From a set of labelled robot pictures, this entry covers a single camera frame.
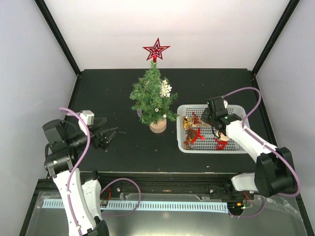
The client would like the small green christmas tree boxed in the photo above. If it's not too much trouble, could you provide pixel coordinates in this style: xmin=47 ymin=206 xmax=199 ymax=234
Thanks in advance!
xmin=129 ymin=61 xmax=178 ymax=134

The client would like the white bulb light string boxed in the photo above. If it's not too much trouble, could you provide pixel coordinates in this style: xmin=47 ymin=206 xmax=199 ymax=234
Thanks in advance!
xmin=142 ymin=78 xmax=170 ymax=118

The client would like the white snowflake ornament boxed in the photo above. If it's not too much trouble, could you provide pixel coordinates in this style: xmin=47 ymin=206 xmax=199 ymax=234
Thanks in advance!
xmin=160 ymin=79 xmax=172 ymax=97

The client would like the gold bell ornament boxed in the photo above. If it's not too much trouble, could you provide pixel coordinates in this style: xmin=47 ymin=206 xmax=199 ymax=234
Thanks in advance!
xmin=183 ymin=117 xmax=194 ymax=130

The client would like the white perforated plastic basket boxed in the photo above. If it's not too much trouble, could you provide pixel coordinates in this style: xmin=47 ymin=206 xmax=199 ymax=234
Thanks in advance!
xmin=177 ymin=104 xmax=245 ymax=154

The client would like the red star ornament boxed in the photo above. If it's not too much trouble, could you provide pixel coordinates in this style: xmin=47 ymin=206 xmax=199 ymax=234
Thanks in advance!
xmin=142 ymin=38 xmax=171 ymax=62

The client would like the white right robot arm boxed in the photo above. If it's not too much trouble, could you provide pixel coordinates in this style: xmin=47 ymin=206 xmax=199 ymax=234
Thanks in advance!
xmin=201 ymin=96 xmax=297 ymax=198

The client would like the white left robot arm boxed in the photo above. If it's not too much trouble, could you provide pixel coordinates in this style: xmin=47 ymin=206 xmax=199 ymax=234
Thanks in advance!
xmin=42 ymin=119 xmax=118 ymax=236

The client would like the clear plastic battery box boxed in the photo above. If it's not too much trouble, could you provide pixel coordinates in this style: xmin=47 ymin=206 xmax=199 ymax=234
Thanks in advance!
xmin=136 ymin=109 xmax=142 ymax=117

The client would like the brown pine cone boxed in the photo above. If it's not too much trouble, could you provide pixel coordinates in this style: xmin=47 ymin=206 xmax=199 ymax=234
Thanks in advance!
xmin=187 ymin=129 xmax=197 ymax=140

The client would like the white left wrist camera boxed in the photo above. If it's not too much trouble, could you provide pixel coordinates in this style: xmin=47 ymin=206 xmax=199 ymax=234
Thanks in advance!
xmin=78 ymin=110 xmax=95 ymax=136

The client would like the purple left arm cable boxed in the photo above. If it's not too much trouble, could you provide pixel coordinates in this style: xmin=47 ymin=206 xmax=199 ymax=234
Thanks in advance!
xmin=59 ymin=107 xmax=141 ymax=229

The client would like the white slotted cable duct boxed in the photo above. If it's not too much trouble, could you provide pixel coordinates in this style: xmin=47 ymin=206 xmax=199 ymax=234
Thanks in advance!
xmin=43 ymin=198 xmax=229 ymax=214

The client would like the black frame post back left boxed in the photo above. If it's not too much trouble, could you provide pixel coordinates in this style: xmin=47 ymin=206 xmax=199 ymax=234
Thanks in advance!
xmin=34 ymin=0 xmax=81 ymax=76

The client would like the black frame post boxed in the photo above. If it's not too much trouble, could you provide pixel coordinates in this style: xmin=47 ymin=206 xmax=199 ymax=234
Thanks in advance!
xmin=252 ymin=0 xmax=300 ymax=76
xmin=34 ymin=0 xmax=81 ymax=76

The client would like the black frame post back right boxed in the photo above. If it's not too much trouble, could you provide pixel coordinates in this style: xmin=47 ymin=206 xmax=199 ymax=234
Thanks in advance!
xmin=252 ymin=0 xmax=300 ymax=76

